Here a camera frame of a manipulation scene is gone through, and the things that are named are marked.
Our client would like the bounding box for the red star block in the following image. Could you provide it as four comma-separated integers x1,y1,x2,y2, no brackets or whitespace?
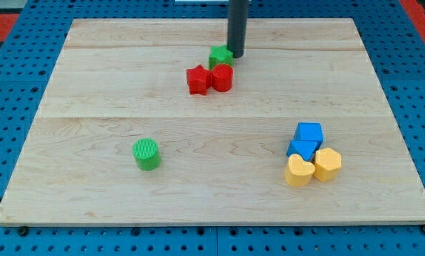
186,65,211,95

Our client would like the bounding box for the green star block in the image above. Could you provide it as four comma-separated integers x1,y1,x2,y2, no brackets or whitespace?
209,45,234,70

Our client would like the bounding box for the red cylinder block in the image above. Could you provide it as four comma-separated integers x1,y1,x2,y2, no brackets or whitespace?
211,63,234,92

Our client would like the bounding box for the light wooden board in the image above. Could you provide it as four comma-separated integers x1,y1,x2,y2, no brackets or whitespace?
0,18,425,227

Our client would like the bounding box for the green cylinder block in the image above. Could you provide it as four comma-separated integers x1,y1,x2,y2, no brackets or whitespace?
132,138,161,171

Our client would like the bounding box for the blue cube block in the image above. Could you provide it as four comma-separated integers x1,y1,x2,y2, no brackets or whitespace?
293,122,324,150

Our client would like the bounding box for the blue triangle block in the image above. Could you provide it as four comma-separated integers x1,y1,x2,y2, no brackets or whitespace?
286,140,318,161

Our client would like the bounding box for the yellow heart block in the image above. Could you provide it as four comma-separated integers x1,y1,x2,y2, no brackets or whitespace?
285,154,315,187

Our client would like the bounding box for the yellow hexagon block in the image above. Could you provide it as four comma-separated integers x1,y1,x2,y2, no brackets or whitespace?
314,148,342,182

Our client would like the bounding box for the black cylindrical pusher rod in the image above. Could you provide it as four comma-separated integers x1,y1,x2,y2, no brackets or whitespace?
227,0,249,58

